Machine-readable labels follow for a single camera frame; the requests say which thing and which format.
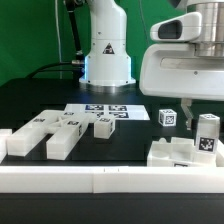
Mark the white chair back part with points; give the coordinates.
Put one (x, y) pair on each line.
(65, 130)

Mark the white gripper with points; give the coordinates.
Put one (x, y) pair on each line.
(172, 70)

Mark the paper sheet with tags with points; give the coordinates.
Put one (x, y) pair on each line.
(121, 112)

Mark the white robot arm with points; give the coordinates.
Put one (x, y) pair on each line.
(99, 32)

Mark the white chair seat plate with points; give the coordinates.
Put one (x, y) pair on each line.
(181, 152)

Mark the white front fence rail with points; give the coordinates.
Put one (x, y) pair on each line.
(59, 179)

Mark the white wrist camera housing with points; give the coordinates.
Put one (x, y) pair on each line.
(185, 28)

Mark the white left fence rail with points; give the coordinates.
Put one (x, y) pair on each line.
(4, 134)

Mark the white fence rail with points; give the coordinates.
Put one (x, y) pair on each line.
(59, 179)
(4, 134)

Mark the white tagged cube middle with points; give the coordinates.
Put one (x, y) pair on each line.
(167, 117)

